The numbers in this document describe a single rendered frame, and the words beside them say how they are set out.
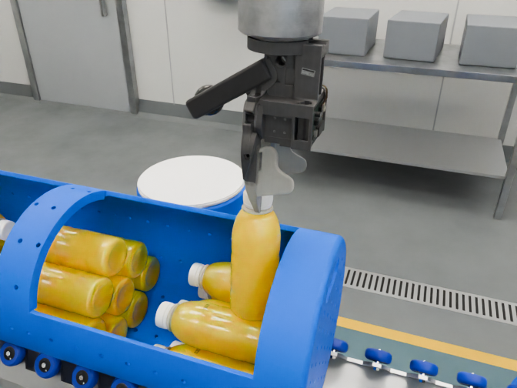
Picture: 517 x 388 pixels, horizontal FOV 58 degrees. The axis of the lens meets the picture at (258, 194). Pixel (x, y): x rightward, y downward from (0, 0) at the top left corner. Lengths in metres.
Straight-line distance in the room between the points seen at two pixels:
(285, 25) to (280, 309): 0.32
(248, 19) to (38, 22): 4.71
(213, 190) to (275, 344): 0.64
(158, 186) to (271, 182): 0.68
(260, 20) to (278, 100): 0.09
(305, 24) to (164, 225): 0.52
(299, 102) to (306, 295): 0.23
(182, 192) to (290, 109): 0.69
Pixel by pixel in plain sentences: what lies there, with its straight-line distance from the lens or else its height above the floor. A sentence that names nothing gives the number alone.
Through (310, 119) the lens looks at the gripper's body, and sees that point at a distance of 0.51.
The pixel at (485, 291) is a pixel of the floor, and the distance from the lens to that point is 2.68.
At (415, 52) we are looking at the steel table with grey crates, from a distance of 3.04.
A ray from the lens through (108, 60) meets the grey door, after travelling 4.76.
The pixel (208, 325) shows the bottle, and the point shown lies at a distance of 0.68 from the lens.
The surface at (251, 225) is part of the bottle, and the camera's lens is 0.60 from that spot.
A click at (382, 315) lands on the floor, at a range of 2.38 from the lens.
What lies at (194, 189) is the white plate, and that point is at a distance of 1.18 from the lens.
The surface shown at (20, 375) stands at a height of 0.93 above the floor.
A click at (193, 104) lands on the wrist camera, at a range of 0.57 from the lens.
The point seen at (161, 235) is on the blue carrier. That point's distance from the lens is 0.92.
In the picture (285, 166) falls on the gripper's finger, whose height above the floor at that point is 1.33.
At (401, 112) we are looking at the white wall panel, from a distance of 3.94.
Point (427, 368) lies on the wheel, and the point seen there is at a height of 0.98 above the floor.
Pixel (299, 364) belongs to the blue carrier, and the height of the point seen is 1.16.
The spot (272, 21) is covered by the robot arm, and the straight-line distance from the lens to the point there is 0.49.
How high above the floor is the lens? 1.61
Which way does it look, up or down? 30 degrees down
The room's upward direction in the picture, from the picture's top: straight up
